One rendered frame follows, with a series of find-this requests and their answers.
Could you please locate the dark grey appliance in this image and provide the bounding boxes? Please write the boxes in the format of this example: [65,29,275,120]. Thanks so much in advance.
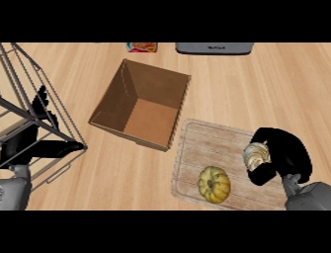
[172,42,255,56]

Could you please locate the brown cardboard box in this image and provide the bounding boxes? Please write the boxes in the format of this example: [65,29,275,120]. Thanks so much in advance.
[87,58,192,153]

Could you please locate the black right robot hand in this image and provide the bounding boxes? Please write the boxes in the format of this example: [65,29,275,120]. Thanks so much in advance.
[246,126,313,187]

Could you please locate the white frosted cupcake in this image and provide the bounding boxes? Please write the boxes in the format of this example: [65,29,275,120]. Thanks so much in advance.
[242,141,272,172]

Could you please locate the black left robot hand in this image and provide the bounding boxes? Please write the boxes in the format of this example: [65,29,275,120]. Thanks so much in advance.
[0,84,85,170]

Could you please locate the yellow squash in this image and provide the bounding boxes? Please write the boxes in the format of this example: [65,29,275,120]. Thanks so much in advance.
[196,165,232,205]

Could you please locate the pale wooden cutting board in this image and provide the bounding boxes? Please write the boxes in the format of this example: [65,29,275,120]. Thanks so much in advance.
[168,118,289,211]

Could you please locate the red food package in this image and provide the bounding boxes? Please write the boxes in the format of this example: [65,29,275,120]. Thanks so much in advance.
[125,42,159,53]

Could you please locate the grey wire basket rack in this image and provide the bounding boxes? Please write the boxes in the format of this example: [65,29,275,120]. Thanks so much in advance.
[0,42,88,193]

